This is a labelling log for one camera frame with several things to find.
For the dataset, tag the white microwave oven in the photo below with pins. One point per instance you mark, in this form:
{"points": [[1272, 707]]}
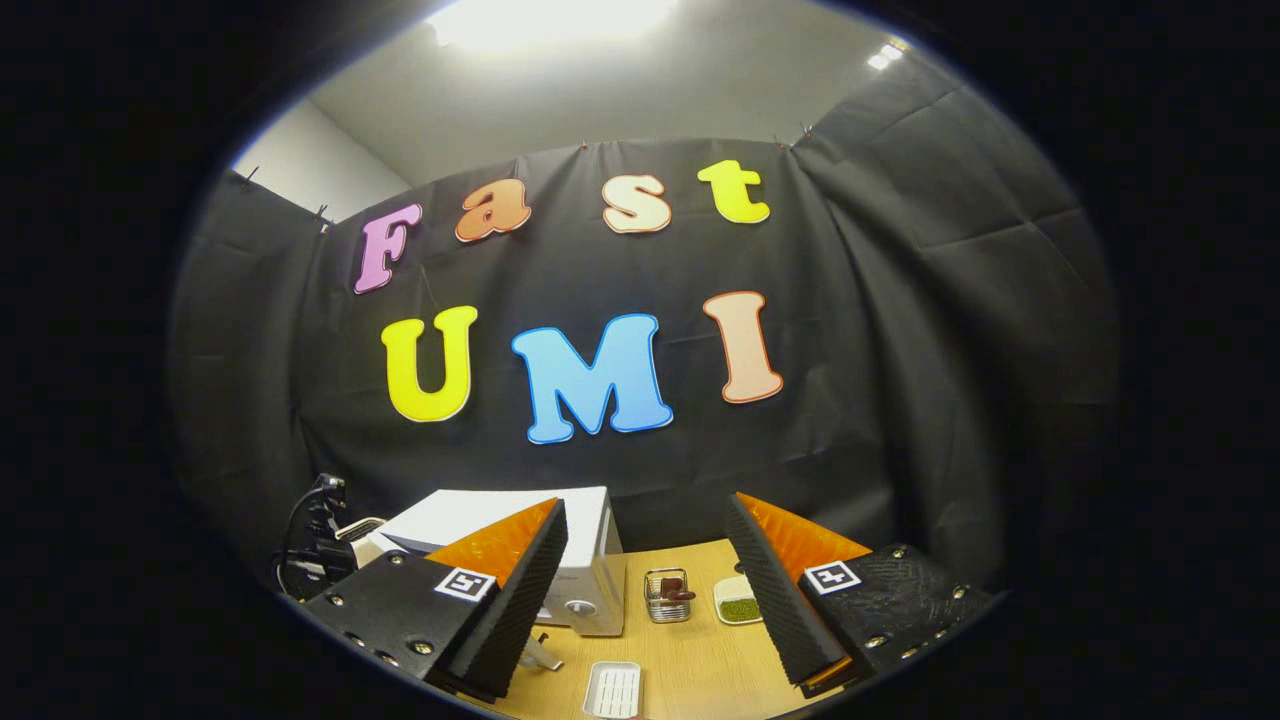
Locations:
{"points": [[590, 540]]}

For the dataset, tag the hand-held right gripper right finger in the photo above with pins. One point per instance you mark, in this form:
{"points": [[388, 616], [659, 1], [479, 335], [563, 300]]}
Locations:
{"points": [[775, 600]]}

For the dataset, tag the black backdrop cloth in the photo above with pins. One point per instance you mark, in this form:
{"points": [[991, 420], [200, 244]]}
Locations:
{"points": [[900, 350]]}

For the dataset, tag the white toaster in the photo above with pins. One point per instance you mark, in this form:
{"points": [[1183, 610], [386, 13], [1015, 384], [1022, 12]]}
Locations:
{"points": [[365, 528]]}

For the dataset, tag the white divided dish with beans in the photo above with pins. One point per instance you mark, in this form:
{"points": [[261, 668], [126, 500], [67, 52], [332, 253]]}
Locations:
{"points": [[738, 605]]}

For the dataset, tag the large ceiling light panel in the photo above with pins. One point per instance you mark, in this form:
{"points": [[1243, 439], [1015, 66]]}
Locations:
{"points": [[555, 20]]}

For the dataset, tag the white rectangular tray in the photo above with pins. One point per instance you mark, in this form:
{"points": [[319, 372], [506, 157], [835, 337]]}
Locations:
{"points": [[612, 690]]}

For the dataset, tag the small ceiling light panel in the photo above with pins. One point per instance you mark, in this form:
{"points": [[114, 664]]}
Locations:
{"points": [[886, 56]]}

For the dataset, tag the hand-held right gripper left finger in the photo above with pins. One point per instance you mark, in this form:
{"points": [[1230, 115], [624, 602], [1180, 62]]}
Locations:
{"points": [[520, 600]]}

